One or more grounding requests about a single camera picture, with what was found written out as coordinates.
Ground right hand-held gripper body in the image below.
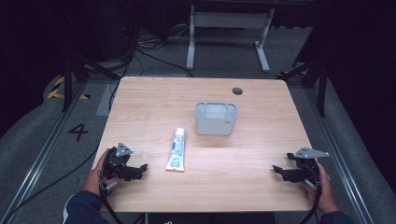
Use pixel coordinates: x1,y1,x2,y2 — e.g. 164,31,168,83
286,147,331,188

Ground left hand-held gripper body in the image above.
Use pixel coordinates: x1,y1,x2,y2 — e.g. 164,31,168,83
102,142,135,183

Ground person's left hand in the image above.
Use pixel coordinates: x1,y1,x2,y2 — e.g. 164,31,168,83
81,148,110,197

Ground person's right hand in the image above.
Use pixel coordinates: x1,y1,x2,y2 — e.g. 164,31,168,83
299,161,340,215

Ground white toothpaste tube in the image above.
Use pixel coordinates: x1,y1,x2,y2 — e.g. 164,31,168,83
164,127,187,173

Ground grey plastic container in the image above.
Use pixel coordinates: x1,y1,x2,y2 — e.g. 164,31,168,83
194,101,239,136

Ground yellow black floor tape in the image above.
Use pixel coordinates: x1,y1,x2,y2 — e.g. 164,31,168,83
46,76,92,101

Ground black tripod stand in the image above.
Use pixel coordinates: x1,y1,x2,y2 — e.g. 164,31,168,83
46,50,122,114
276,54,332,119

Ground grey metal floor rail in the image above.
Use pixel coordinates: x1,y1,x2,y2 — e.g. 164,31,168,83
0,81,90,224
303,87,376,224

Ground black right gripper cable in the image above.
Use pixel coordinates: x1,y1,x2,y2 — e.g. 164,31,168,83
298,161,323,224

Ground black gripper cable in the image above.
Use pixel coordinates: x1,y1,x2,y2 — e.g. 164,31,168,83
98,170,126,224
298,161,323,224

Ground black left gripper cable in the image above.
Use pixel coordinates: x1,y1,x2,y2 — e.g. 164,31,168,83
98,170,126,224

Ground long black floor cable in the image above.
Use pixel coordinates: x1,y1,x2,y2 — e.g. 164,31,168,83
0,146,100,224

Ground bundle of floor cables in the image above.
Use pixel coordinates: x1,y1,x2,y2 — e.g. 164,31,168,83
106,22,195,113

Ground white metal desk frame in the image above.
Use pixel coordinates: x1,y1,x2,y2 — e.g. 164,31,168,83
185,4,276,74

